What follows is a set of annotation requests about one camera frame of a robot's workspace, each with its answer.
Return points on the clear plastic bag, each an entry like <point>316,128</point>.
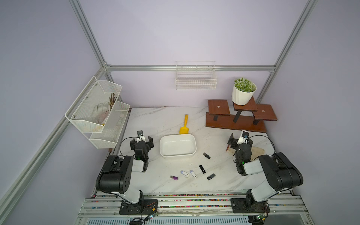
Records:
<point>100,113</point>

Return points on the black clear-cap usb drive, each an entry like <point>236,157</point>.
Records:
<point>206,155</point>

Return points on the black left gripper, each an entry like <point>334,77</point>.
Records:
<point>149,143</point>

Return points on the white plastic storage box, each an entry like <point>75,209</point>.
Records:
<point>176,146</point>

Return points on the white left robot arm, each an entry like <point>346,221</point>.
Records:
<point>115,175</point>

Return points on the white potted green plant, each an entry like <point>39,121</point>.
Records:
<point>243,91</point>

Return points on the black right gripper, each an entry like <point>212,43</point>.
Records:
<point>234,141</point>

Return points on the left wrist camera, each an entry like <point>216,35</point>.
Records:
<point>140,134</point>

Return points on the glossy black usb drive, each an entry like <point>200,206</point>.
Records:
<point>202,169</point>

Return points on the white wire wall basket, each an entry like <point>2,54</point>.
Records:
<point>195,75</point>

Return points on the beige work glove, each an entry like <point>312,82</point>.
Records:
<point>256,152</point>

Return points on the white mesh two-tier shelf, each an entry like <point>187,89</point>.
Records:
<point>79,114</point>

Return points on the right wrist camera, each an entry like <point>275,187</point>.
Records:
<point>244,137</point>

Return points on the brown wooden display stand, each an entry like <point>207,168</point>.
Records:
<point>249,117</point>

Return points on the yellow plastic scoop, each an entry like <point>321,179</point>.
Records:
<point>184,129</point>

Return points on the purple usb drive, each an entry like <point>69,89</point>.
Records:
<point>174,178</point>

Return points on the black swivel usb drive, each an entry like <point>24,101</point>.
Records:
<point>211,176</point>

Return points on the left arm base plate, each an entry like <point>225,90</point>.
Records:
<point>143,207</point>

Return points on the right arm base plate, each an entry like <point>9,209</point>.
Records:
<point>243,205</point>

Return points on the white blue usb drive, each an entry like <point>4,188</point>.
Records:
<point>193,174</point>
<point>186,174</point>

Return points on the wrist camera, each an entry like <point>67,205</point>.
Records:
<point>244,137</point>
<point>140,134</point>

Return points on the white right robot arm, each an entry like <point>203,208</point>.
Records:
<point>279,171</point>

